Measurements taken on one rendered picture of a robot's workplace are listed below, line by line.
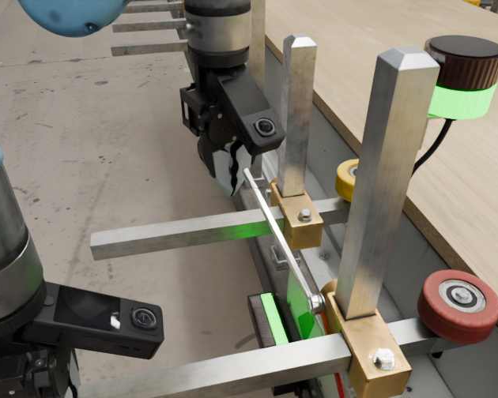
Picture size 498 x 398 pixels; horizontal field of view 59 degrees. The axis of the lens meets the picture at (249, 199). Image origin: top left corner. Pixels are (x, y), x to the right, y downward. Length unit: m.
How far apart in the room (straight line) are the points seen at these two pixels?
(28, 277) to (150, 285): 1.42
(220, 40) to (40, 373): 0.37
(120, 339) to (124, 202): 1.81
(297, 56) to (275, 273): 0.39
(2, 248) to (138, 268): 1.52
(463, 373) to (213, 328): 1.00
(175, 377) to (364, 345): 0.20
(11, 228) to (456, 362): 0.65
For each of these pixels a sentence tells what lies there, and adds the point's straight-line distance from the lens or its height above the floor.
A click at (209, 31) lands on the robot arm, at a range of 0.51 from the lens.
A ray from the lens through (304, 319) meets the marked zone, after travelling 0.66.
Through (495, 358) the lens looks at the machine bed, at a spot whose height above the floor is 0.76.
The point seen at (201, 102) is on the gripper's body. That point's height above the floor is 1.05.
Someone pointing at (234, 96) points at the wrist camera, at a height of 1.07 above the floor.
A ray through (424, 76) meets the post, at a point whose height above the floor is 1.15.
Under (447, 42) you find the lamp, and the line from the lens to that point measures 0.40.
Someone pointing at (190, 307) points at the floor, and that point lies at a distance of 1.66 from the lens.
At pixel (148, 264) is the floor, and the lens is 1.84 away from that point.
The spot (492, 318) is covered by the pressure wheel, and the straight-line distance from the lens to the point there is 0.53.
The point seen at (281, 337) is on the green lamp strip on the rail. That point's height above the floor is 0.70.
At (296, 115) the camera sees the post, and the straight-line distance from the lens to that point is 0.62.
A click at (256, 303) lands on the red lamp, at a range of 0.74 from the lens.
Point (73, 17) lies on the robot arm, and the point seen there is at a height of 1.19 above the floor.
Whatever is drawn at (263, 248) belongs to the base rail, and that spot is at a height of 0.70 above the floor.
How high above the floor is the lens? 1.28
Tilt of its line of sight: 37 degrees down
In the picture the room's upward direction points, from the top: straight up
